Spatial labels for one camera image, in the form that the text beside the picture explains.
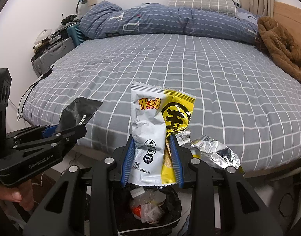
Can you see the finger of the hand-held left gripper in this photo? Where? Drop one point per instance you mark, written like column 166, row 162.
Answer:
column 71, row 135
column 48, row 131

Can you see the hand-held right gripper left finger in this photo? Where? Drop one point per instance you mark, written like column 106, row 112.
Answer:
column 127, row 159

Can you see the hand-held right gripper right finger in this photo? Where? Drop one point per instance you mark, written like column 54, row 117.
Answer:
column 176, row 157

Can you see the black foil wrapper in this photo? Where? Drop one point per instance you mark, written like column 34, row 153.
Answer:
column 76, row 113

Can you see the yellow white snack wrapper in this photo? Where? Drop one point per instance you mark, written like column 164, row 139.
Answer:
column 145, row 127

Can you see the yellow paper cup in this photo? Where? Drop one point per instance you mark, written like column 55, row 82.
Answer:
column 157, row 196

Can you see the trash bin with black bag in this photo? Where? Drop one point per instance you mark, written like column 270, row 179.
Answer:
column 172, row 201

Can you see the red plastic bag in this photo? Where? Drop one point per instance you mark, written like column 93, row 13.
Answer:
column 137, row 211

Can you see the person's left hand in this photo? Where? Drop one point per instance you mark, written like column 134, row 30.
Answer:
column 7, row 191

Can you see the clear plastic bag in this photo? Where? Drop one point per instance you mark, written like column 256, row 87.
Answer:
column 153, row 212

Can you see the grey suitcase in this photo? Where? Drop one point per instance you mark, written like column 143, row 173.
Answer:
column 54, row 54

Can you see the bed with grey checked sheet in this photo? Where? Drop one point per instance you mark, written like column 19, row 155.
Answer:
column 189, row 78

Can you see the stack of black boxes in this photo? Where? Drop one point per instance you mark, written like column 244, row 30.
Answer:
column 57, row 36

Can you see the white round appliance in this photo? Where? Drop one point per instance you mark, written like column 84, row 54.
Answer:
column 43, row 35

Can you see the teal suitcase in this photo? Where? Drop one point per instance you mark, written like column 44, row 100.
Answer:
column 76, row 34

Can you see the white rounded furniture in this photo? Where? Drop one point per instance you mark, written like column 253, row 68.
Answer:
column 288, row 189

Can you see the blue striped quilt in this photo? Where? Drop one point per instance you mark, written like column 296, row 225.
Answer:
column 153, row 19

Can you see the brown fleece jacket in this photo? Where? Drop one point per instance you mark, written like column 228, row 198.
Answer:
column 280, row 46

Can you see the grey checked pillow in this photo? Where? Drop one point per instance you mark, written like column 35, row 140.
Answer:
column 202, row 3

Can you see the blue patterned pillow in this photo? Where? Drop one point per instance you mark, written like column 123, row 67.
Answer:
column 247, row 14

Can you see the black white patterned cushion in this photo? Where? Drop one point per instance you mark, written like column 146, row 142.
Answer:
column 236, row 3

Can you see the wooden headboard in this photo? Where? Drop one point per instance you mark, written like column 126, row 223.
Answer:
column 290, row 14

